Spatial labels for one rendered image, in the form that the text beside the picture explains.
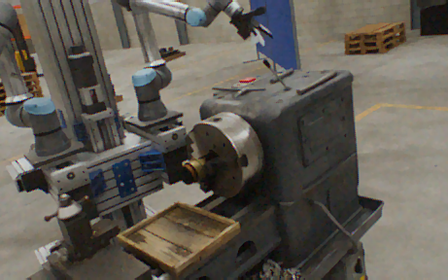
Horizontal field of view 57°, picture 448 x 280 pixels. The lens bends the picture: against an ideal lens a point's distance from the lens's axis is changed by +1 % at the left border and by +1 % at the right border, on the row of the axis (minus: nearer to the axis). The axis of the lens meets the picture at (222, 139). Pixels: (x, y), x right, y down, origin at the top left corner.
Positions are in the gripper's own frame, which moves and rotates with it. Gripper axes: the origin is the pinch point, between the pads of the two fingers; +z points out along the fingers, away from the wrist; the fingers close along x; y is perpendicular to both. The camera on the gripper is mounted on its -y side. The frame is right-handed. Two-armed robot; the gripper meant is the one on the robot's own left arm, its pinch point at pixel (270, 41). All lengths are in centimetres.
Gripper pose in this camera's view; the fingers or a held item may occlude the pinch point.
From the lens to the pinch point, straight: 194.6
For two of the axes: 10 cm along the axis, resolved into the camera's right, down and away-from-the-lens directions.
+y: -6.0, 5.7, 5.6
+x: -3.7, 4.2, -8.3
